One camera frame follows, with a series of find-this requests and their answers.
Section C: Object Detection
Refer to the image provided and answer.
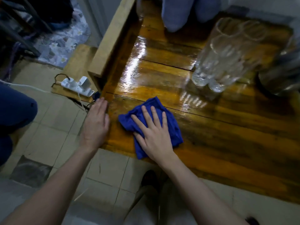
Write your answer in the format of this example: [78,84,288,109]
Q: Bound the person's left hand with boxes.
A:
[79,97,110,153]

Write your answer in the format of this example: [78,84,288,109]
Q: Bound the person's right hand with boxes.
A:
[131,105,176,166]

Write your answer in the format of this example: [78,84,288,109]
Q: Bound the blue cleaning cloth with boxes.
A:
[118,96,184,160]

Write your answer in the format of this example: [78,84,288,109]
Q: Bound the steel kettle black handle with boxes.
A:
[257,32,300,97]

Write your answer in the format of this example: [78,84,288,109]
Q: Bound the person's right forearm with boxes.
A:
[162,153,249,225]

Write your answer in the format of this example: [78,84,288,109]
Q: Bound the person's left forearm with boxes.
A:
[0,147,98,225]

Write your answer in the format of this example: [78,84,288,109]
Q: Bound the person's grey trousers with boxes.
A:
[123,181,200,225]

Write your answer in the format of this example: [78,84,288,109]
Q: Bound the dark blue slipper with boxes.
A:
[140,170,162,193]
[244,216,260,225]

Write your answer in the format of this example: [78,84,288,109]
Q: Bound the white charger plug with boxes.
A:
[78,76,92,91]

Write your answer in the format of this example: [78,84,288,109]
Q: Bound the white power strip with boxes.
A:
[61,76,95,98]

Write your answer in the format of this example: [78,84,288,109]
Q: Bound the glossy wooden table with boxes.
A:
[100,0,300,205]

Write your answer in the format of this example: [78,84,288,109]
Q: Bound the low wooden bench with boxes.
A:
[51,43,98,103]

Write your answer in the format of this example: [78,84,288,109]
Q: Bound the floral floor mat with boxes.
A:
[32,0,92,69]

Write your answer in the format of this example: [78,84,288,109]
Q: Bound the white counter cart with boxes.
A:
[74,0,300,46]

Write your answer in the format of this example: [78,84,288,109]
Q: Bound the black bag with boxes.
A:
[28,0,74,31]

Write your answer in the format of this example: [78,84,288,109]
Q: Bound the metal stove stand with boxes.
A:
[0,0,53,58]

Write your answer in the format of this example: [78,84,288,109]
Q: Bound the stack of blue bowls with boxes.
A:
[195,0,221,23]
[161,0,196,33]

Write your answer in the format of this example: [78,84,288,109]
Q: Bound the white charger cable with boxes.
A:
[77,95,88,112]

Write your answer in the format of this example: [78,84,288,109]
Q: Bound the black cable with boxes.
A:
[51,73,71,88]

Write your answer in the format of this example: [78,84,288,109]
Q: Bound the white power cord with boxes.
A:
[0,79,52,93]

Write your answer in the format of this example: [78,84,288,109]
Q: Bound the light wooden rail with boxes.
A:
[87,0,137,92]

